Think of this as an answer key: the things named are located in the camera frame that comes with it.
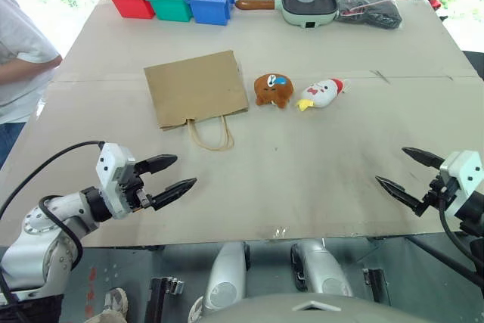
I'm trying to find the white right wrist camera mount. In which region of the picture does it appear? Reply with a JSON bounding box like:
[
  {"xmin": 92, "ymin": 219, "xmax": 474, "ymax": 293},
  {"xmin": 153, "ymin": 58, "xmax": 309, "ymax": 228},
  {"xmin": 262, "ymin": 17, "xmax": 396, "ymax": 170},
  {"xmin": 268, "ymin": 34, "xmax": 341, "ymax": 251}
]
[{"xmin": 439, "ymin": 150, "xmax": 484, "ymax": 219}]

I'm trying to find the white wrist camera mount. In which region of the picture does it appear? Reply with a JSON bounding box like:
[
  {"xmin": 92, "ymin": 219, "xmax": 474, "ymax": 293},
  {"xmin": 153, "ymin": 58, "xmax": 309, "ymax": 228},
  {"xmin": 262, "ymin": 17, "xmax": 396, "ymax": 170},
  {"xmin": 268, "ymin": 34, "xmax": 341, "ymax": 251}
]
[
  {"xmin": 439, "ymin": 150, "xmax": 484, "ymax": 219},
  {"xmin": 95, "ymin": 142, "xmax": 137, "ymax": 220}
]

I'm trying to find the person in white shirt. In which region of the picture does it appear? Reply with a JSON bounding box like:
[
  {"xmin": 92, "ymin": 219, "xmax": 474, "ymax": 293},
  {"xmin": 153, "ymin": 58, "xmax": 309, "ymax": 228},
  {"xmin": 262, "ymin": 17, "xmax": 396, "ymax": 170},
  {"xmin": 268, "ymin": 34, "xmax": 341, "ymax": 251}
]
[{"xmin": 0, "ymin": 0, "xmax": 64, "ymax": 171}]

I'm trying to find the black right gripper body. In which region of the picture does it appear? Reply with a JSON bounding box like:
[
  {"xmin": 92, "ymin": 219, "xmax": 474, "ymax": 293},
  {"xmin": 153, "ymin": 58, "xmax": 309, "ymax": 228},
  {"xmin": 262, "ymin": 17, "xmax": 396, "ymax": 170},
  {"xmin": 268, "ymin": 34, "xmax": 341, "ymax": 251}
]
[{"xmin": 420, "ymin": 171, "xmax": 459, "ymax": 213}]

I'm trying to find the brown paper bag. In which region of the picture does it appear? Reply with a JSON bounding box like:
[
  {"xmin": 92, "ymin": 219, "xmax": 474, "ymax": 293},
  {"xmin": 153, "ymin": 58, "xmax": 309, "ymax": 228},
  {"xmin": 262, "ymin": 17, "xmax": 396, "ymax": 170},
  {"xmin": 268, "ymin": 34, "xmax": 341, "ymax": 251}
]
[{"xmin": 143, "ymin": 49, "xmax": 250, "ymax": 151}]

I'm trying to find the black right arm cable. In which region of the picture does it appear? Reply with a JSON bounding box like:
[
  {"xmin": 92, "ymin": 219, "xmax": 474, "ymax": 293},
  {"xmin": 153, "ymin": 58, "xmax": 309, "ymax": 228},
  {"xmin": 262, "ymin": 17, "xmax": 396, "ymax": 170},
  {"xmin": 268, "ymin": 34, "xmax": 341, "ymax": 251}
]
[{"xmin": 409, "ymin": 201, "xmax": 484, "ymax": 285}]

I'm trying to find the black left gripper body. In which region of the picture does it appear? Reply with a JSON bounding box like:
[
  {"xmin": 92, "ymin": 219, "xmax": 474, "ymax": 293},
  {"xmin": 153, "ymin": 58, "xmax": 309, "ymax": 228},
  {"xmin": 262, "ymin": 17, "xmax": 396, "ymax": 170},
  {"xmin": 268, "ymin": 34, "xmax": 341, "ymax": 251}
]
[{"xmin": 118, "ymin": 159, "xmax": 157, "ymax": 214}]

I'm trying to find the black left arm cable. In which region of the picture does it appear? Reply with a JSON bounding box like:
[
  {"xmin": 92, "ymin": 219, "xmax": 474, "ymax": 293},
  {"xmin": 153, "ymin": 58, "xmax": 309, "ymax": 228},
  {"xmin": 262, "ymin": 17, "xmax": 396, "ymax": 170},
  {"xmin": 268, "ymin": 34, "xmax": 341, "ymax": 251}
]
[{"xmin": 0, "ymin": 140, "xmax": 106, "ymax": 323}]

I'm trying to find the green electric frying pan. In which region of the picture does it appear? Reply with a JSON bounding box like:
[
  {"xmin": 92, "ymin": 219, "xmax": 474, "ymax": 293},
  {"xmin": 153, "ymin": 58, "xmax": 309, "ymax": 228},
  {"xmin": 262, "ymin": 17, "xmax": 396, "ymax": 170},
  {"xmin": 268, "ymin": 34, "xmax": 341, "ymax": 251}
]
[{"xmin": 234, "ymin": 0, "xmax": 339, "ymax": 30}]

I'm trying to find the white chicken plush toy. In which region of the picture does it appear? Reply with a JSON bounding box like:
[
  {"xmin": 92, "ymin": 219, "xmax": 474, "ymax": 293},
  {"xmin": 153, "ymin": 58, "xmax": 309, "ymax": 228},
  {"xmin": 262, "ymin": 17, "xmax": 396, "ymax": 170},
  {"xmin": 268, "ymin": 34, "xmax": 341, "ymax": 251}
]
[{"xmin": 295, "ymin": 77, "xmax": 350, "ymax": 113}]

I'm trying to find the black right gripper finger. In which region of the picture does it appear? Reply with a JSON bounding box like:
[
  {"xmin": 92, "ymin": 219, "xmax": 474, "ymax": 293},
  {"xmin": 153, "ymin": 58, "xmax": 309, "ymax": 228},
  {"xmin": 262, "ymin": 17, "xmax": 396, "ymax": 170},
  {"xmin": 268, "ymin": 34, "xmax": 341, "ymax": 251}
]
[
  {"xmin": 401, "ymin": 146, "xmax": 446, "ymax": 170},
  {"xmin": 374, "ymin": 175, "xmax": 430, "ymax": 218}
]

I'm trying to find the silver robot right leg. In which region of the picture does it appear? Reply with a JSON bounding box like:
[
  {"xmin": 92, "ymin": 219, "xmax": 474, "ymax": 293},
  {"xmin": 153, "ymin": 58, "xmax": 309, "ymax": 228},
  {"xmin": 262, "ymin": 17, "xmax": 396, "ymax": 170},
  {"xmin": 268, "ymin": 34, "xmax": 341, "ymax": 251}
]
[{"xmin": 290, "ymin": 238, "xmax": 354, "ymax": 298}]

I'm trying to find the black plastic bag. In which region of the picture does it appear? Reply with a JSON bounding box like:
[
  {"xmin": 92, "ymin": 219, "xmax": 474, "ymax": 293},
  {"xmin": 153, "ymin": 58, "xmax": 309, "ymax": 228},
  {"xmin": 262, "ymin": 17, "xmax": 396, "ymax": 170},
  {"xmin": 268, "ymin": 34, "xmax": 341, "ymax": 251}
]
[{"xmin": 334, "ymin": 0, "xmax": 402, "ymax": 30}]

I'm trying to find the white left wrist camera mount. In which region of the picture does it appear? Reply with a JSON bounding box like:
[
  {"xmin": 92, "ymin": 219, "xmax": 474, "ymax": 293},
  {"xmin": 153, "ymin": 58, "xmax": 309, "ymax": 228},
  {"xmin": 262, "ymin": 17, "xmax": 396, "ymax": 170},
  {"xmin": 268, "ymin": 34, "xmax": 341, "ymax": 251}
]
[{"xmin": 95, "ymin": 142, "xmax": 137, "ymax": 220}]

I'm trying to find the blue plastic bin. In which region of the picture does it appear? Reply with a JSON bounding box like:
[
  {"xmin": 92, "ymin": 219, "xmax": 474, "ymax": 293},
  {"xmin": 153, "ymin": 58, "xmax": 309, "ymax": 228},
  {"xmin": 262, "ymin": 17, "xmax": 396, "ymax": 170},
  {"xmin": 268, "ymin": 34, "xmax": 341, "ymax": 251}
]
[{"xmin": 184, "ymin": 0, "xmax": 237, "ymax": 26}]

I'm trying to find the grey robot torso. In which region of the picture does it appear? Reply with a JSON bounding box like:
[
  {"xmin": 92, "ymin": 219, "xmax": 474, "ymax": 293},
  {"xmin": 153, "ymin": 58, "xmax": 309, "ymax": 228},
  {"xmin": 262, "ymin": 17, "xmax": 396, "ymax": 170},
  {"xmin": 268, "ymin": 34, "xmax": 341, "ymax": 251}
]
[{"xmin": 200, "ymin": 292, "xmax": 443, "ymax": 323}]

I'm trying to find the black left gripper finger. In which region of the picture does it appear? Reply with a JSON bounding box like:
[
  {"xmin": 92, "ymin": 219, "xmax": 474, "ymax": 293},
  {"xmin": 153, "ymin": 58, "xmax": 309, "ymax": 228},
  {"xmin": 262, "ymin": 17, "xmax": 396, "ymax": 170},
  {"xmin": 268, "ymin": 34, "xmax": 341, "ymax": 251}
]
[
  {"xmin": 144, "ymin": 154, "xmax": 178, "ymax": 175},
  {"xmin": 151, "ymin": 177, "xmax": 198, "ymax": 211}
]

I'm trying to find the brown bear plush toy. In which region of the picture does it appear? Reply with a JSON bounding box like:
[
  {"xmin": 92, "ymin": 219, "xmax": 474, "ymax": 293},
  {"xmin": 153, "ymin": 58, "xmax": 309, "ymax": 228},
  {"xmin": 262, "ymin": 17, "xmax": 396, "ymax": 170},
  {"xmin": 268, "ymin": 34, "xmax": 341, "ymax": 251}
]
[{"xmin": 253, "ymin": 73, "xmax": 295, "ymax": 109}]

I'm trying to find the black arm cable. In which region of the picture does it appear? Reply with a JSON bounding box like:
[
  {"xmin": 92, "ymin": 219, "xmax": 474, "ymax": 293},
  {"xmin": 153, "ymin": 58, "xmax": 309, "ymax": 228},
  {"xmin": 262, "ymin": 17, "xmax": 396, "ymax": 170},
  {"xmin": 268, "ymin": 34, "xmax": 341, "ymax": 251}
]
[
  {"xmin": 409, "ymin": 201, "xmax": 484, "ymax": 285},
  {"xmin": 0, "ymin": 140, "xmax": 106, "ymax": 323}
]

